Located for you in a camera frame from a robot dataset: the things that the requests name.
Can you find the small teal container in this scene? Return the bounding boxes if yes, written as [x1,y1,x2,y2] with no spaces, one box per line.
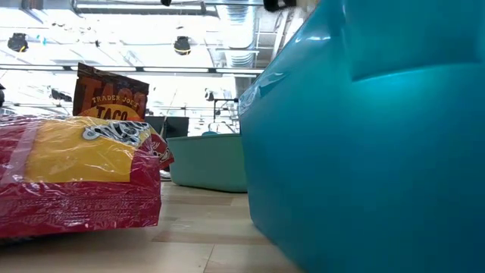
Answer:
[165,133,248,193]

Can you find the red yellow ramen packet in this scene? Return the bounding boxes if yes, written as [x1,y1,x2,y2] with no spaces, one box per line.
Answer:
[0,113,175,240]

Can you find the black screen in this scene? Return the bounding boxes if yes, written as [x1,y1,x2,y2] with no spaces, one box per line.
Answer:
[142,115,190,140]

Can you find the large teal tray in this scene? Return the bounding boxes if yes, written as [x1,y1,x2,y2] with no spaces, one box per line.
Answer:
[238,0,485,273]

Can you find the black pendant lamp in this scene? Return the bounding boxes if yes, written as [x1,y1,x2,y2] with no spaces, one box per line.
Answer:
[6,32,30,53]
[173,35,192,56]

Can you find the brown taco seasoning packet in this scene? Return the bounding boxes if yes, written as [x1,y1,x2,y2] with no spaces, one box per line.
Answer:
[72,62,150,122]

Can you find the black metal stand frame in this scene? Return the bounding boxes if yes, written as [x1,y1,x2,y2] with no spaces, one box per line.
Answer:
[211,97,241,123]

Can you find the dark ceiling fixture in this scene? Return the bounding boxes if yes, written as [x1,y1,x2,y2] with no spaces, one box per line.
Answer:
[50,88,74,103]

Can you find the long ceiling light strip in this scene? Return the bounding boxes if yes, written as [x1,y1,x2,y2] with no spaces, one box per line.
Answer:
[0,64,265,76]

